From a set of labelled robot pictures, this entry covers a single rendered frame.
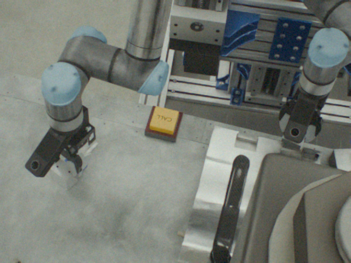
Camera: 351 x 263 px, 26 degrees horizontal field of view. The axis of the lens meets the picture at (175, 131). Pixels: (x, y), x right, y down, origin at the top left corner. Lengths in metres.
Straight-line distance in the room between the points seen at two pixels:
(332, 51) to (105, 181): 0.62
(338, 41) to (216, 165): 0.40
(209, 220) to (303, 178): 1.20
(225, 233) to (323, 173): 1.18
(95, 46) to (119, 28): 1.55
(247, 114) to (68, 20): 0.91
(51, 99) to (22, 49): 1.57
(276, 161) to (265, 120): 2.17
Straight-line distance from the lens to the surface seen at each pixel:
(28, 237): 1.75
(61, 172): 1.75
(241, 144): 1.79
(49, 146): 1.61
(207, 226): 1.63
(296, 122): 1.69
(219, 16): 1.84
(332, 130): 2.65
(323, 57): 1.56
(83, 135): 1.65
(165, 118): 1.84
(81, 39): 1.54
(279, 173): 0.45
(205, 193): 1.69
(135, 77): 1.50
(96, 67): 1.52
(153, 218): 1.75
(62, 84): 1.46
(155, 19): 1.45
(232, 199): 1.70
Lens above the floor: 2.39
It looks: 59 degrees down
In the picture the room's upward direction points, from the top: 6 degrees clockwise
